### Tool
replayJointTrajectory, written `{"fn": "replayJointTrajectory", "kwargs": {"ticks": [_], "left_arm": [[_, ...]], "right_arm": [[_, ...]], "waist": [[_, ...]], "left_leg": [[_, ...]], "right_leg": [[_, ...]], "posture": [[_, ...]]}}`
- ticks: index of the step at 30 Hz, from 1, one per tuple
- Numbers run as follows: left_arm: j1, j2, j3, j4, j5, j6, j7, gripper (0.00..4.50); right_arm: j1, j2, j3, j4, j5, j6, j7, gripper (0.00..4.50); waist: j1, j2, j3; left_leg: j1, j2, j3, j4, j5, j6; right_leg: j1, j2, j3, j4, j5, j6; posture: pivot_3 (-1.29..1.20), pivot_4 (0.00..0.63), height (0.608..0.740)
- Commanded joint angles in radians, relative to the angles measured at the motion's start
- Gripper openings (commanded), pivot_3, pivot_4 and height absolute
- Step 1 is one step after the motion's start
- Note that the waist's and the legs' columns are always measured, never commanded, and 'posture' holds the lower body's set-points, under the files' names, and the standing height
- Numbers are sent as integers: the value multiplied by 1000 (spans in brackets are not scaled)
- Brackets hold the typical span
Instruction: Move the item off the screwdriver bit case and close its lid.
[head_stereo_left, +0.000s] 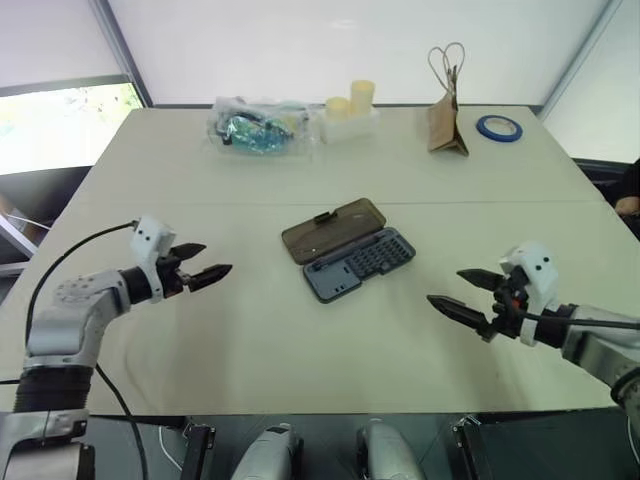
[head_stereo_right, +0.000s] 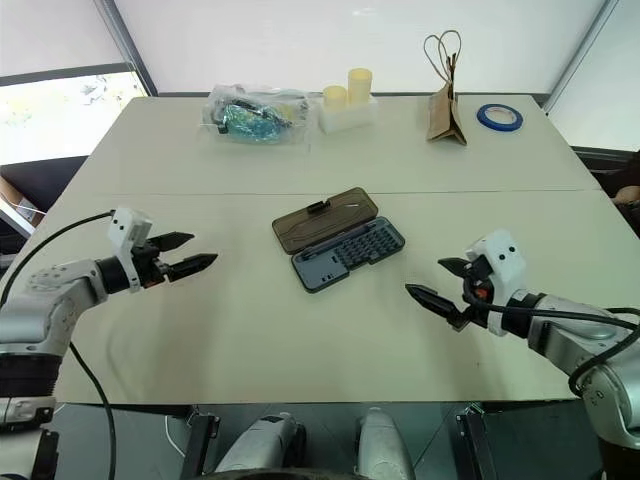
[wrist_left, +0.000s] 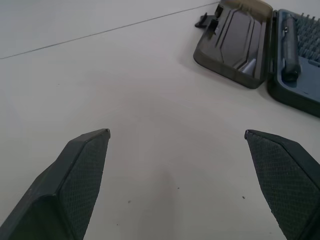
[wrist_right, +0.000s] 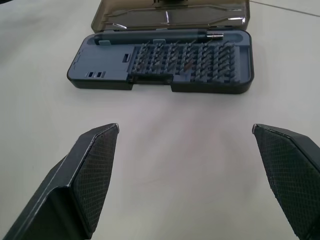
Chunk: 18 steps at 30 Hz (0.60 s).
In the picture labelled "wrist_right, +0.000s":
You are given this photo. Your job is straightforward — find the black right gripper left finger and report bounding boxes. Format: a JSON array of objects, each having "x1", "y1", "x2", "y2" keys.
[{"x1": 1, "y1": 122, "x2": 120, "y2": 240}]

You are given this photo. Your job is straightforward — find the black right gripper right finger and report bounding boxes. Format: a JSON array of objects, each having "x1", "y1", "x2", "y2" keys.
[{"x1": 252, "y1": 123, "x2": 320, "y2": 240}]

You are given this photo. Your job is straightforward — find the grey screwdriver bit case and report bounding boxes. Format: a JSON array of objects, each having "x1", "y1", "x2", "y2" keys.
[{"x1": 66, "y1": 0, "x2": 256, "y2": 95}]

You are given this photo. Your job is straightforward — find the grey screwdriver bit rack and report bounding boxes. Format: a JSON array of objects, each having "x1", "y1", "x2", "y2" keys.
[{"x1": 130, "y1": 40, "x2": 241, "y2": 84}]

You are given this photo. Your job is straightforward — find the dark grey screwdriver handle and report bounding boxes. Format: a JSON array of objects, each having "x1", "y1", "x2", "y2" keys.
[{"x1": 93, "y1": 30, "x2": 224, "y2": 45}]

